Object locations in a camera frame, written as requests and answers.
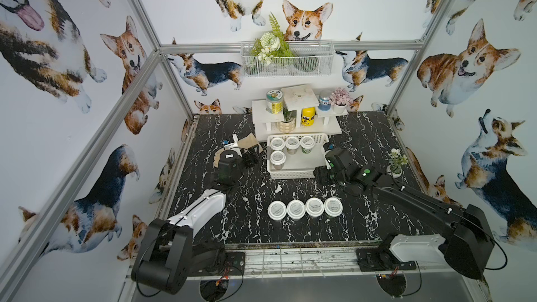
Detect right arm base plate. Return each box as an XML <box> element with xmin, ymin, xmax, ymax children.
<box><xmin>356</xmin><ymin>247</ymin><xmax>418</xmax><ymax>272</ymax></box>

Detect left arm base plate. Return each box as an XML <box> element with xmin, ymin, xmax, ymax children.
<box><xmin>189</xmin><ymin>251</ymin><xmax>246</xmax><ymax>277</ymax></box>

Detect white tiered shelf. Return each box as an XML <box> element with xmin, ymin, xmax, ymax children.
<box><xmin>253</xmin><ymin>85</ymin><xmax>348</xmax><ymax>141</ymax></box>

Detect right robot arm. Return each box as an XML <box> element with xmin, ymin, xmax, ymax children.
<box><xmin>314</xmin><ymin>143</ymin><xmax>498</xmax><ymax>280</ymax></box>

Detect woven pot green plant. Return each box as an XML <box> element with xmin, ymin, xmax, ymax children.
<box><xmin>277</xmin><ymin>107</ymin><xmax>296</xmax><ymax>134</ymax></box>

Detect pink flower pot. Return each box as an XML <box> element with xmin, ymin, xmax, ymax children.
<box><xmin>329</xmin><ymin>88</ymin><xmax>352</xmax><ymax>114</ymax></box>

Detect green yellow tin can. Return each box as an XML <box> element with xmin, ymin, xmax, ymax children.
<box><xmin>266</xmin><ymin>89</ymin><xmax>283</xmax><ymax>114</ymax></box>

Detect small white flower pot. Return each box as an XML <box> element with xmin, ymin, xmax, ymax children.
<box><xmin>387</xmin><ymin>148</ymin><xmax>409</xmax><ymax>178</ymax></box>

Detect green fern white flowers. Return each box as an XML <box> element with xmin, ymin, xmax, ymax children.
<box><xmin>250</xmin><ymin>13</ymin><xmax>295</xmax><ymax>66</ymax></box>

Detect white plastic basket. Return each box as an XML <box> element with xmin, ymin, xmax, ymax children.
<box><xmin>266</xmin><ymin>133</ymin><xmax>329</xmax><ymax>180</ymax></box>

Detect yellow jar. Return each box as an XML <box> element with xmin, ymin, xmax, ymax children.
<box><xmin>301</xmin><ymin>107</ymin><xmax>316</xmax><ymax>127</ymax></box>

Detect yogurt cup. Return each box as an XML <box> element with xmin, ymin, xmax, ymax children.
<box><xmin>285</xmin><ymin>136</ymin><xmax>301</xmax><ymax>155</ymax></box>
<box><xmin>268</xmin><ymin>201</ymin><xmax>288</xmax><ymax>221</ymax></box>
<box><xmin>300</xmin><ymin>135</ymin><xmax>316</xmax><ymax>154</ymax></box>
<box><xmin>324</xmin><ymin>197</ymin><xmax>343</xmax><ymax>218</ymax></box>
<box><xmin>269</xmin><ymin>137</ymin><xmax>285</xmax><ymax>151</ymax></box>
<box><xmin>305</xmin><ymin>197</ymin><xmax>324</xmax><ymax>218</ymax></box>
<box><xmin>270</xmin><ymin>150</ymin><xmax>287</xmax><ymax>170</ymax></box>
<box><xmin>287</xmin><ymin>199</ymin><xmax>306</xmax><ymax>220</ymax></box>

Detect white wire wall basket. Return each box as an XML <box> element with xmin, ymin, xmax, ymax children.
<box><xmin>241</xmin><ymin>41</ymin><xmax>335</xmax><ymax>77</ymax></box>

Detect blue white can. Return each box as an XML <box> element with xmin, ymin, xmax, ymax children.
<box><xmin>318</xmin><ymin>89</ymin><xmax>331</xmax><ymax>112</ymax></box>

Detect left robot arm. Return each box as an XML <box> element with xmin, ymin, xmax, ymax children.
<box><xmin>131</xmin><ymin>145</ymin><xmax>262</xmax><ymax>298</ymax></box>

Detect yogurt cup back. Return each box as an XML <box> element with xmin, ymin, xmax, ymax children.
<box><xmin>270</xmin><ymin>150</ymin><xmax>287</xmax><ymax>170</ymax></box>
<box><xmin>300</xmin><ymin>135</ymin><xmax>316</xmax><ymax>154</ymax></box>
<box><xmin>285</xmin><ymin>136</ymin><xmax>301</xmax><ymax>155</ymax></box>
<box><xmin>269</xmin><ymin>137</ymin><xmax>285</xmax><ymax>151</ymax></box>

